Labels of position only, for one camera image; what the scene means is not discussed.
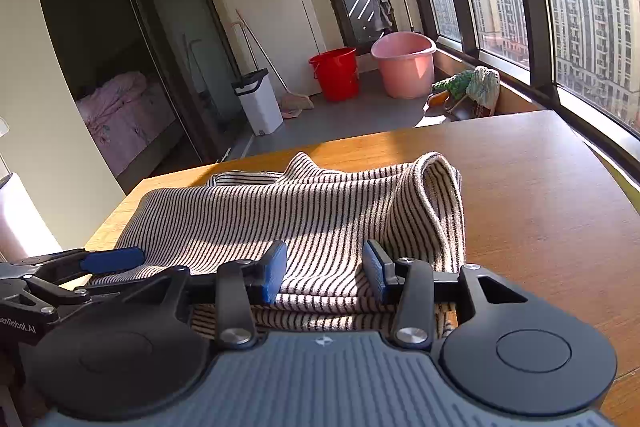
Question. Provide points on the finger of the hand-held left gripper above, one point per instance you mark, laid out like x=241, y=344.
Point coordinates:
x=112, y=259
x=60, y=293

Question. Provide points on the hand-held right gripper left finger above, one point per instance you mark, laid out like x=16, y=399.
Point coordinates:
x=275, y=272

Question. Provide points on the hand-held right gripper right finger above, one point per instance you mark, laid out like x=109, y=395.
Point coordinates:
x=375, y=269

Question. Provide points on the striped knit garment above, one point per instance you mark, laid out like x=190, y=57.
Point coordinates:
x=300, y=217

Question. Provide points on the white cylindrical appliance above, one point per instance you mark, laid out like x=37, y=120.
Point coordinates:
x=20, y=227

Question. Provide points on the bed with pink bedding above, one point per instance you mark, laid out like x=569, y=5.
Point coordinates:
x=120, y=117

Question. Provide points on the white bin with black lid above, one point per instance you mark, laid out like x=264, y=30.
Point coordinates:
x=260, y=107

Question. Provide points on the red plastic bucket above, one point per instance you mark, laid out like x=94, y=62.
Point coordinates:
x=335, y=77

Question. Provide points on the pink plastic tub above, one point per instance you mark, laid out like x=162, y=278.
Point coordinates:
x=405, y=67

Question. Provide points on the white and green towel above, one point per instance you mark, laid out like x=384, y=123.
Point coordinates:
x=482, y=89

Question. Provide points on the white cabinet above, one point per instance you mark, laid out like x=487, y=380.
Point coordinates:
x=280, y=17

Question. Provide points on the dark sliding glass door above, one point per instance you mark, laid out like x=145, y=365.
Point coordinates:
x=165, y=7

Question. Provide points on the grey cloth on door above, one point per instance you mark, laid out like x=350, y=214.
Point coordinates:
x=382, y=7

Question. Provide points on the apartment buildings outside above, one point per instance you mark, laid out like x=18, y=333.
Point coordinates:
x=595, y=7

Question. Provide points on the dark window frame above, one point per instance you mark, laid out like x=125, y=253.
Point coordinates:
x=537, y=7

